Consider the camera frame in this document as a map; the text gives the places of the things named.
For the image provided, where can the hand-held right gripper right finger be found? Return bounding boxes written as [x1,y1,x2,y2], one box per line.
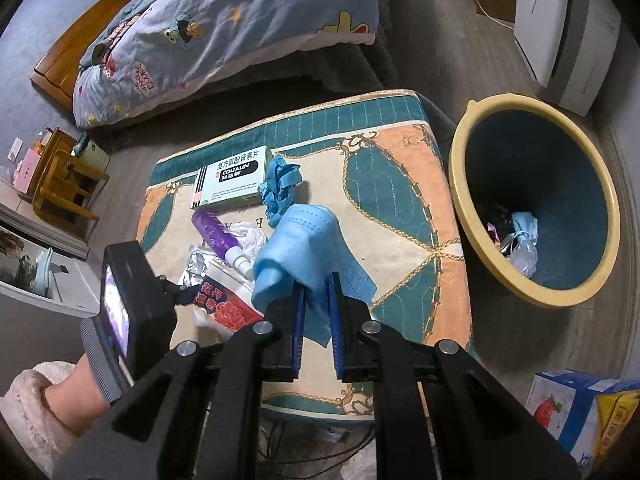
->
[327,271,583,480]

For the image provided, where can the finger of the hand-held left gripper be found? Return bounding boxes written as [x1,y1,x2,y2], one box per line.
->
[160,275,201,306]

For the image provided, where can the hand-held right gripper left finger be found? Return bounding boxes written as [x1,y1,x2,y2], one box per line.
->
[52,272,308,480]

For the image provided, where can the silver foil blister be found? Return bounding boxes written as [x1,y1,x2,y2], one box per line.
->
[182,245,216,288]

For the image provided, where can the red-printed white packet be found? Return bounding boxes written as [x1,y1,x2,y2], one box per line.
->
[192,259,266,345]

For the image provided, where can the purple bottle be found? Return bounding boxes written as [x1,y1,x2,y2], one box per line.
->
[191,208,256,278]

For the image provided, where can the white tissue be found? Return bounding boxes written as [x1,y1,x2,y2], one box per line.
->
[230,224,268,256]

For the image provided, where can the blue face mask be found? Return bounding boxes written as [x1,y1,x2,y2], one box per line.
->
[511,211,540,241]
[250,204,378,346]

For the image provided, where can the white and black medicine box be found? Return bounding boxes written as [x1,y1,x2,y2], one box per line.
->
[191,146,273,209]

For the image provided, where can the blue glove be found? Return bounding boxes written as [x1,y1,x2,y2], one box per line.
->
[257,156,304,228]

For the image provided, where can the black plastic bag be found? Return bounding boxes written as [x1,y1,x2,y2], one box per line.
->
[487,210,521,261]

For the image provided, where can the clear plastic bag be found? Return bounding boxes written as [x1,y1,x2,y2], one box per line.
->
[505,232,538,278]

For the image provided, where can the teal bin with yellow rim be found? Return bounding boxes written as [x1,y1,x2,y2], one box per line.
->
[448,94,621,308]

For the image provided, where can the person's left forearm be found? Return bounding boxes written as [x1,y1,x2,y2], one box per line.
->
[0,352,111,480]

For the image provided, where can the white cabinet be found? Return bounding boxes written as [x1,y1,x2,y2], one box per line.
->
[0,180,103,318]

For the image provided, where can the wooden nightstand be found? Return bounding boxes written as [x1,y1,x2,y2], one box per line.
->
[32,127,111,236]

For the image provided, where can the patterned quilted cushion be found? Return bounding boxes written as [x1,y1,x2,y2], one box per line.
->
[135,89,473,416]

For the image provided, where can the pink box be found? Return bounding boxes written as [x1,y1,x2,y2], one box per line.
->
[12,150,39,191]

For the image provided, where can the strawberry print cardboard box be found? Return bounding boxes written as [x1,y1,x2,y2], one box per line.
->
[525,369,640,473]

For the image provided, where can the wooden bed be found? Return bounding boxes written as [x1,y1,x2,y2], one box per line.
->
[31,0,401,156]

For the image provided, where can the printed blue duvet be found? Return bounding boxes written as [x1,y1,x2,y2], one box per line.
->
[71,0,383,128]

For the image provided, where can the white air purifier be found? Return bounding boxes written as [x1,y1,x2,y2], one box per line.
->
[512,0,622,117]

